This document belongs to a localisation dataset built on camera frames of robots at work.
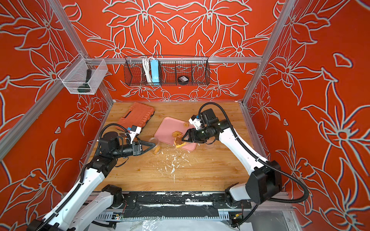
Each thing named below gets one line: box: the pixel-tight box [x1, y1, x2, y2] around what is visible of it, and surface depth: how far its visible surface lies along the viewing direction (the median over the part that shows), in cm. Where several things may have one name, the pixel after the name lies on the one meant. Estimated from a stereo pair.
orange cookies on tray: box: [171, 130, 184, 138], surface depth 100 cm
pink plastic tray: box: [154, 116, 197, 152], surface depth 104 cm
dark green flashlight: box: [77, 68, 92, 93], surface depth 81 cm
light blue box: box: [150, 59, 160, 83], surface depth 91 cm
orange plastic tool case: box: [117, 102, 155, 129], surface depth 106 cm
